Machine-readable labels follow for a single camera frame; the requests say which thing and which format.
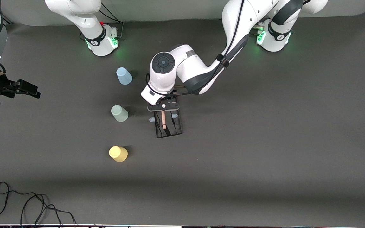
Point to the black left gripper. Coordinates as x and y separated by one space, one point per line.
168 98

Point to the dark metal frame rail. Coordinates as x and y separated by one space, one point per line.
5 19

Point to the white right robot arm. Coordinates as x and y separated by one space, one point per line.
90 22

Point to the pale green plastic cup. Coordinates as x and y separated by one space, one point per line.
119 114

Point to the yellow plastic cup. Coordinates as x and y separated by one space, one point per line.
118 154

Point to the dark grey table cover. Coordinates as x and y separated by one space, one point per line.
233 174

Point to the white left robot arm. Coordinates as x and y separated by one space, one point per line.
188 69

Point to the light blue plastic cup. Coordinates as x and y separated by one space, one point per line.
124 77

